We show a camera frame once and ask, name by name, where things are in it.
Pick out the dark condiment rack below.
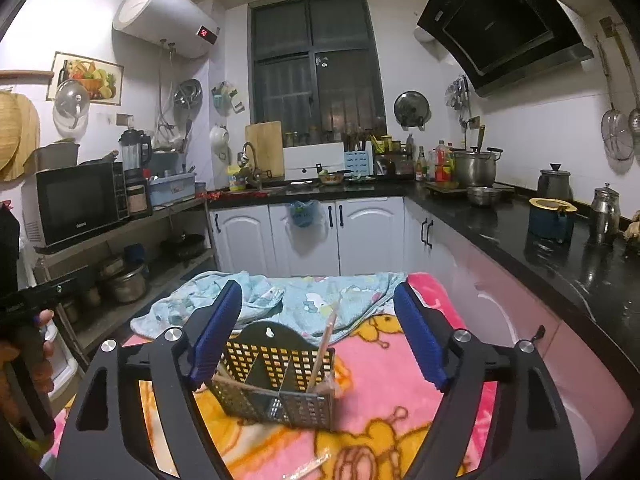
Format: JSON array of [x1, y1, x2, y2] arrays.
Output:
[[372, 135, 416, 176]]

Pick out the blue knife block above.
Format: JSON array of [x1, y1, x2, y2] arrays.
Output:
[[344, 141, 375, 177]]

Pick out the row of condiment bottles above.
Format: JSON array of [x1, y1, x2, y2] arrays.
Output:
[[415, 140, 453, 182]]

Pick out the wooden cutting board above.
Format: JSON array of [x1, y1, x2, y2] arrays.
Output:
[[245, 120, 286, 178]]

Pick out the dark steel kettle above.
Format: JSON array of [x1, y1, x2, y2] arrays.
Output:
[[537, 162, 572, 201]]

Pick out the person's left hand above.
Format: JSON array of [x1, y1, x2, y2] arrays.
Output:
[[31, 309, 56, 395]]

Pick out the hanging glass pot lid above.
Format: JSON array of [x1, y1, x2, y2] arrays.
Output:
[[53, 79, 91, 129]]

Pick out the white water heater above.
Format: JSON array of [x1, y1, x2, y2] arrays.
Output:
[[112, 0, 221, 59]]

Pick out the blue hanging bag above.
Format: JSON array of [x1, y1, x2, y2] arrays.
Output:
[[289, 200, 322, 228]]

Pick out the white lower kitchen cabinets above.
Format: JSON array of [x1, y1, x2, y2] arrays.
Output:
[[209, 196, 640, 461]]

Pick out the steel faucet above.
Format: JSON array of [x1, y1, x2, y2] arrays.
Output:
[[241, 142, 263, 188]]

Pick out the small steel bowl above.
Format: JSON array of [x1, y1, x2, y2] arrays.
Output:
[[467, 186, 502, 207]]

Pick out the black microwave oven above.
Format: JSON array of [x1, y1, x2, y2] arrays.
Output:
[[22, 161, 130, 248]]

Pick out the round bamboo boards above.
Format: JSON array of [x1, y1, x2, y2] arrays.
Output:
[[0, 89, 41, 182]]

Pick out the white countertop box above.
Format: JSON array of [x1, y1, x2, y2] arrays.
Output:
[[283, 142, 346, 181]]

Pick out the shiny steel jug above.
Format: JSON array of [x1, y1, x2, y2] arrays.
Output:
[[590, 183, 622, 243]]

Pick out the white plastic drawer unit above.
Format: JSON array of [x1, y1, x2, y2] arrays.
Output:
[[42, 320, 78, 386]]

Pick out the light blue towel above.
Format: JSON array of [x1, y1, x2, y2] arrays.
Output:
[[131, 270, 408, 346]]

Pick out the chopstick pair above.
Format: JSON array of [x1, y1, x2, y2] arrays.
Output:
[[306, 305, 341, 393], [212, 367, 278, 391], [280, 452, 331, 480]]

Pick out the white hanging pot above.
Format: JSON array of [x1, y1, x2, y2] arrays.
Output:
[[209, 125, 231, 153]]

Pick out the metal shelf rack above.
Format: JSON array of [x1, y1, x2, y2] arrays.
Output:
[[30, 195, 218, 356]]

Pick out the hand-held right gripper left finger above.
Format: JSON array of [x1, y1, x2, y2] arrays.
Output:
[[55, 280, 243, 480]]

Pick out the steel pot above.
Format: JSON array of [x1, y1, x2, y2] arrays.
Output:
[[102, 265, 148, 303]]

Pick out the grey storage box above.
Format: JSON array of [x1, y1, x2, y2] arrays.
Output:
[[35, 141, 81, 171]]

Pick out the black wok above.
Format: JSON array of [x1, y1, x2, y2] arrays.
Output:
[[160, 234, 206, 261]]

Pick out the grey lattice utensil basket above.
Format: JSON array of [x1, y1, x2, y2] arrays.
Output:
[[205, 321, 337, 431]]

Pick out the row of spice jars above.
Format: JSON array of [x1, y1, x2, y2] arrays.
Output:
[[284, 130, 346, 145]]

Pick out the black range hood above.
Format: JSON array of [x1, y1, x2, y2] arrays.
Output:
[[417, 0, 594, 97]]

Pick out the black kitchen countertop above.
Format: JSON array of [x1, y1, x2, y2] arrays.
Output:
[[207, 180, 640, 356]]

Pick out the dark barred window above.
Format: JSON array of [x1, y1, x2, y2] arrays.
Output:
[[248, 0, 387, 133]]

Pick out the black blender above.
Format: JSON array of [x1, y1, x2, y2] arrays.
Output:
[[119, 127, 153, 218]]

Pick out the large steel stockpot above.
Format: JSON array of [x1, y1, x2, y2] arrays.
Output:
[[449, 146, 503, 188]]

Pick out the hanging small kitchen tools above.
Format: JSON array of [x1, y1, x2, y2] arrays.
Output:
[[446, 75, 471, 111]]

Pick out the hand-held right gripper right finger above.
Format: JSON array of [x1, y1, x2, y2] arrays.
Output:
[[393, 282, 583, 480]]

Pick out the blue small pot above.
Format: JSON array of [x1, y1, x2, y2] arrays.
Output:
[[529, 197, 578, 243]]

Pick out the pink printed blanket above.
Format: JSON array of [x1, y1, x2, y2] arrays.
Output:
[[47, 272, 501, 480]]

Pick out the hanging steel bowl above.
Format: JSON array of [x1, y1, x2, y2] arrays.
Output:
[[173, 79, 203, 110]]

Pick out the fruit wall poster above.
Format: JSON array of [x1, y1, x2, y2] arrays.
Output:
[[46, 51, 124, 107]]

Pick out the row of hanging cooking utensils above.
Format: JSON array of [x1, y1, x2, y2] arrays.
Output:
[[595, 17, 640, 161]]

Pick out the light blue dish basket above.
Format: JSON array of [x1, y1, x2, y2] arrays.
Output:
[[149, 172, 197, 207]]

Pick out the hanging steel pot lid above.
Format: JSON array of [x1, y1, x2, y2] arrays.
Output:
[[393, 91, 431, 128]]

